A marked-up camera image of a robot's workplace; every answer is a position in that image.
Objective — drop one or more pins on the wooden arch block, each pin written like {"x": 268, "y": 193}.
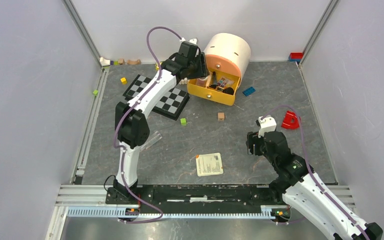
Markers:
{"x": 134, "y": 62}

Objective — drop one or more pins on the black mascara tube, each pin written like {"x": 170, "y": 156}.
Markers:
{"x": 214, "y": 80}

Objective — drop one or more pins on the pink blush palette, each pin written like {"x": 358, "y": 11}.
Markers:
{"x": 201, "y": 83}

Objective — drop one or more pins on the small round blush pot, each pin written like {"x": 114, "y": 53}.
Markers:
{"x": 202, "y": 78}

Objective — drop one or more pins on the black white checkerboard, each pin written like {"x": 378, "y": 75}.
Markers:
{"x": 170, "y": 105}

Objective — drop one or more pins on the red blue brick stack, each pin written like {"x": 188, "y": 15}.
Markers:
{"x": 295, "y": 57}

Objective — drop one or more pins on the cream round drawer cabinet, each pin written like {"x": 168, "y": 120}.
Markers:
{"x": 231, "y": 47}

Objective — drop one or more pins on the small green cube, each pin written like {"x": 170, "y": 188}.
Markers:
{"x": 183, "y": 121}

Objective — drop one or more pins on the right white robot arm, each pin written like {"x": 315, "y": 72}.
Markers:
{"x": 300, "y": 187}

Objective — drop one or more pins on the white paper sachet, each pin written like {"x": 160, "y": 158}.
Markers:
{"x": 209, "y": 164}

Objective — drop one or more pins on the small wooden cube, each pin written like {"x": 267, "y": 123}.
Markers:
{"x": 221, "y": 116}

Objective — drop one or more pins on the wooden handled makeup tool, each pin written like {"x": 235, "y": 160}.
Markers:
{"x": 208, "y": 81}

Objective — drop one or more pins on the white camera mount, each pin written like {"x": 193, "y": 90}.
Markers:
{"x": 266, "y": 124}
{"x": 193, "y": 40}

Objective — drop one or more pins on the clear plastic bottle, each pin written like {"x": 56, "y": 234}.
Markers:
{"x": 154, "y": 138}

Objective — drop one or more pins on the red plastic toy piece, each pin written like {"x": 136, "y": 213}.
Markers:
{"x": 291, "y": 121}

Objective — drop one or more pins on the colourful eyeshadow palette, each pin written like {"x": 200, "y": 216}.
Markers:
{"x": 224, "y": 82}

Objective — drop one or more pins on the yellow small cube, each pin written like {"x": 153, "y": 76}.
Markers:
{"x": 123, "y": 80}

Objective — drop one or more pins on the white lego brick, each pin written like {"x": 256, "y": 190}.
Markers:
{"x": 184, "y": 81}

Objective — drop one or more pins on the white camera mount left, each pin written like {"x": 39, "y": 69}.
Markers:
{"x": 193, "y": 40}

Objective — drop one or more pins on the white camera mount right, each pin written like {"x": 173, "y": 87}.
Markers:
{"x": 266, "y": 124}

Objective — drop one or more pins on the blue lego brick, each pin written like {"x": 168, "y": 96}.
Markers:
{"x": 250, "y": 90}

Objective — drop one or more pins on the black round cap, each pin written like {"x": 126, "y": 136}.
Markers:
{"x": 229, "y": 91}

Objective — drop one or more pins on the orange top drawer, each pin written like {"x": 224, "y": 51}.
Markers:
{"x": 226, "y": 66}

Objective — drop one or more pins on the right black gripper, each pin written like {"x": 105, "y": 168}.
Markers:
{"x": 250, "y": 136}

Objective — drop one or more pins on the lime green small block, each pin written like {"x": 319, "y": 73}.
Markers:
{"x": 95, "y": 92}

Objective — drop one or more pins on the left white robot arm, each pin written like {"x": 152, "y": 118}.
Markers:
{"x": 131, "y": 125}

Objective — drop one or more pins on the white corner bracket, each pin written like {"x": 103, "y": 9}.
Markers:
{"x": 104, "y": 62}

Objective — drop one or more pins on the small wooden block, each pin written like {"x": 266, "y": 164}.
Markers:
{"x": 121, "y": 61}

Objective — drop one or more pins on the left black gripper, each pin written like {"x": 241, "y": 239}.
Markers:
{"x": 203, "y": 70}

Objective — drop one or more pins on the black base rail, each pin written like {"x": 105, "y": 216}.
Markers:
{"x": 197, "y": 200}

